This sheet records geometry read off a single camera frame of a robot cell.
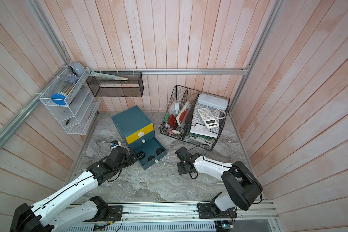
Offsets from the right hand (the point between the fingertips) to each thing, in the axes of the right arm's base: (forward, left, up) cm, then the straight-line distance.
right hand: (183, 167), depth 90 cm
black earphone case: (+10, +16, +3) cm, 19 cm away
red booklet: (+33, +8, +7) cm, 35 cm away
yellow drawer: (+11, +25, +21) cm, 35 cm away
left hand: (0, +32, +12) cm, 34 cm away
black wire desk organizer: (+25, -8, +20) cm, 33 cm away
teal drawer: (+9, +22, +2) cm, 24 cm away
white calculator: (+23, -15, +22) cm, 35 cm away
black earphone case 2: (+6, +27, +4) cm, 28 cm away
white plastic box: (+37, -20, +23) cm, 48 cm away
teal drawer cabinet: (+15, +29, +23) cm, 40 cm away
